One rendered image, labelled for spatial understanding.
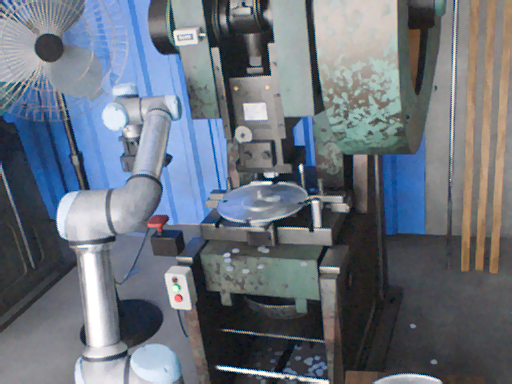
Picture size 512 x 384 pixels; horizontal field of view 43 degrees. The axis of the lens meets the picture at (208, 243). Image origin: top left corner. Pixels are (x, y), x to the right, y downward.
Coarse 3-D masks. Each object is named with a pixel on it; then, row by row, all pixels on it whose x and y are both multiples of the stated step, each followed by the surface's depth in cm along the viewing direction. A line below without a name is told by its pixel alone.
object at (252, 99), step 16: (240, 80) 191; (256, 80) 189; (240, 96) 193; (256, 96) 191; (272, 96) 190; (240, 112) 196; (256, 112) 194; (272, 112) 192; (240, 128) 197; (256, 128) 197; (272, 128) 195; (240, 144) 201; (256, 144) 196; (272, 144) 195; (288, 144) 201; (240, 160) 204; (256, 160) 199; (272, 160) 197
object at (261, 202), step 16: (240, 192) 213; (256, 192) 211; (272, 192) 209; (288, 192) 207; (304, 192) 205; (224, 208) 204; (240, 208) 202; (256, 208) 199; (272, 208) 198; (288, 208) 196
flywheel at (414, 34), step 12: (408, 0) 164; (420, 0) 163; (432, 0) 162; (444, 0) 165; (408, 12) 165; (420, 12) 164; (432, 12) 164; (444, 12) 167; (408, 24) 168; (420, 24) 168; (432, 24) 168; (408, 36) 198; (420, 36) 199; (420, 48) 200; (420, 60) 202
